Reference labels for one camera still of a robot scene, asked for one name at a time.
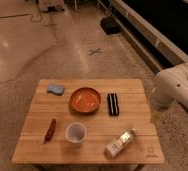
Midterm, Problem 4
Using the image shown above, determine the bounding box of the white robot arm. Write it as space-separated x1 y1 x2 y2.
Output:
151 63 188 109

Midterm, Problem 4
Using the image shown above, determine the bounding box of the black bag on floor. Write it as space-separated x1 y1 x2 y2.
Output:
100 17 120 35

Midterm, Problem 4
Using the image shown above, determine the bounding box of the orange bowl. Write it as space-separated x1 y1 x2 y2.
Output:
69 87 101 113

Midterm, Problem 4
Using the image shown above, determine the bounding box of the blue sponge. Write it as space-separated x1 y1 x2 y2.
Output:
47 84 65 95

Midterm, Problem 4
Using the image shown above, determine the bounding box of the clear plastic bottle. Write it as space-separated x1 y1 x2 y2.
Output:
104 128 137 159

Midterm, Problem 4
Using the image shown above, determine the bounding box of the floor cable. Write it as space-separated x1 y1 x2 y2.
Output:
29 3 44 24

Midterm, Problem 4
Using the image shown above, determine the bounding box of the wooden table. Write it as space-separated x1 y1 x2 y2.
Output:
12 79 164 164

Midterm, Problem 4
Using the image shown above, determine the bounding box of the white machine base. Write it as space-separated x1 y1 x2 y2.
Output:
35 0 64 12

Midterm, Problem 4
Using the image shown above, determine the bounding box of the clear plastic cup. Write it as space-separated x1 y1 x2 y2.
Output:
65 122 87 145

